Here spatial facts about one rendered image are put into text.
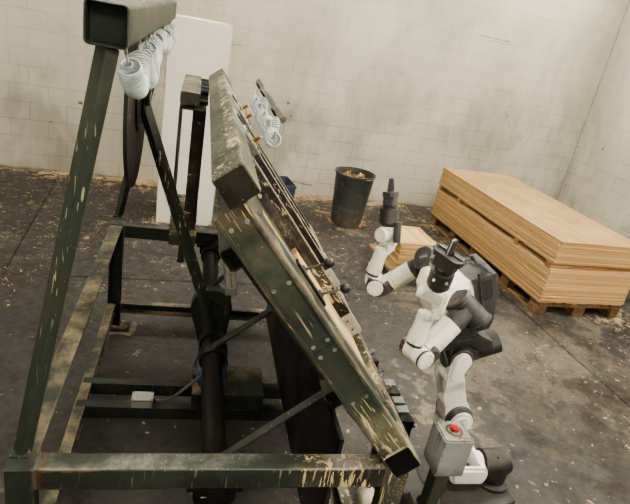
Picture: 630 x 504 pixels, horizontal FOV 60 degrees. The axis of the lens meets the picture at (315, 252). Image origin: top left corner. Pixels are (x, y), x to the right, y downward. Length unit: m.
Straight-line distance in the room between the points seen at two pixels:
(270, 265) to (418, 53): 6.35
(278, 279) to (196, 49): 4.24
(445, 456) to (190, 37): 4.49
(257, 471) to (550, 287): 4.17
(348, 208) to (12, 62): 4.12
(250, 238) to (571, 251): 4.44
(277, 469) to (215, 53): 4.35
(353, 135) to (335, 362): 5.99
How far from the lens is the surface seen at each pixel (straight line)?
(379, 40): 7.52
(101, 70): 1.46
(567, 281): 5.82
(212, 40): 5.67
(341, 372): 1.84
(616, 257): 6.06
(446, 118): 8.09
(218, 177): 1.48
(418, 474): 3.13
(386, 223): 2.54
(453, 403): 2.79
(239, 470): 2.06
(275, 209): 2.31
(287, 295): 1.64
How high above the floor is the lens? 2.24
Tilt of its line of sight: 23 degrees down
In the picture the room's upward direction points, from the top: 11 degrees clockwise
